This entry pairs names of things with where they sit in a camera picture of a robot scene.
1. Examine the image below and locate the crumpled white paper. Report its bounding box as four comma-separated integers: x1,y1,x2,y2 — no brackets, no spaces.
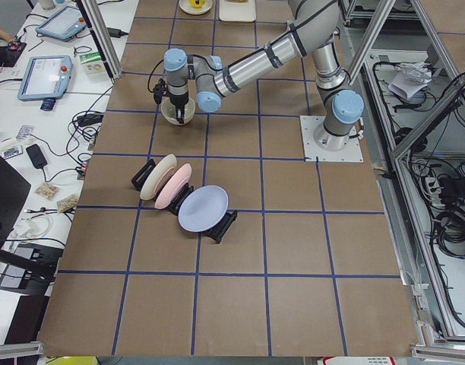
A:
388,62,432,100

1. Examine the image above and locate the far teach pendant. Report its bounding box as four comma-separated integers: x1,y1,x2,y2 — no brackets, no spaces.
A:
36,6,86,41

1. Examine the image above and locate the cream plate in rack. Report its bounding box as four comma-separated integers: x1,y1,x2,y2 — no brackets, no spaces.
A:
140,154,177,200

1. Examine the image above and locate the cream rectangular tray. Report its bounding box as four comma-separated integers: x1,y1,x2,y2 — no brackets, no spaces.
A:
219,0,256,23

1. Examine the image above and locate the black dish rack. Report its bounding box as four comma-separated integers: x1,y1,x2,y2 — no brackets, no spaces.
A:
131,154,238,243

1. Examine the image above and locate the near teach pendant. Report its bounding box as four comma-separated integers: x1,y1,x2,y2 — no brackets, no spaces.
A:
17,56,73,101

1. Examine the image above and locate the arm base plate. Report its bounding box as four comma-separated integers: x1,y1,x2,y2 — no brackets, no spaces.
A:
299,116,364,163

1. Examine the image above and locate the aluminium frame post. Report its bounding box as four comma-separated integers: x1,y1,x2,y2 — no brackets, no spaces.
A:
76,0,122,80

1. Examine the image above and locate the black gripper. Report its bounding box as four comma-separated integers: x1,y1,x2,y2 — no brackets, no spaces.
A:
152,78,189,124

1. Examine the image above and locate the pink plate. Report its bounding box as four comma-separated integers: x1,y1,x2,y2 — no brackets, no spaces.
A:
154,163,192,209

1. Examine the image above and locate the teach pendant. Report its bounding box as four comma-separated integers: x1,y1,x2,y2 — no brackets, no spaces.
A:
36,6,86,41
17,56,73,101

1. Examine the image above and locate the black monitor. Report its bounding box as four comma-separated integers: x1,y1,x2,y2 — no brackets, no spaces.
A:
0,155,31,248

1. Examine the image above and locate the green white box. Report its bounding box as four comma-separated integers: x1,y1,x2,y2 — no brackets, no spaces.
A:
79,52,105,75

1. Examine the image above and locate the yellow lemon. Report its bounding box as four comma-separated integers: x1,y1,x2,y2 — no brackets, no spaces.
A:
189,0,205,8

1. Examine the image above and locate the lavender plate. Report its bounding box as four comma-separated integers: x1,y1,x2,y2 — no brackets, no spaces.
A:
178,186,229,233

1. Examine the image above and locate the black smartphone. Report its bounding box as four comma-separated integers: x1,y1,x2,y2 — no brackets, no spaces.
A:
26,144,48,169

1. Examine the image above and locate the cream bowl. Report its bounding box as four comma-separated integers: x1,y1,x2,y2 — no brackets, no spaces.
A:
160,98,195,125

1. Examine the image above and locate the cream round plate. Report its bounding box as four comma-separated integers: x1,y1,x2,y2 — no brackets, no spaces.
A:
179,0,213,16

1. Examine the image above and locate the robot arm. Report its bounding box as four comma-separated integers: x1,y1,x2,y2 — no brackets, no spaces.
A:
151,1,364,148

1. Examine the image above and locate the black power adapter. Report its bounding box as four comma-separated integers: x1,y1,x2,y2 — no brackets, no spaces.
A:
76,113,103,128

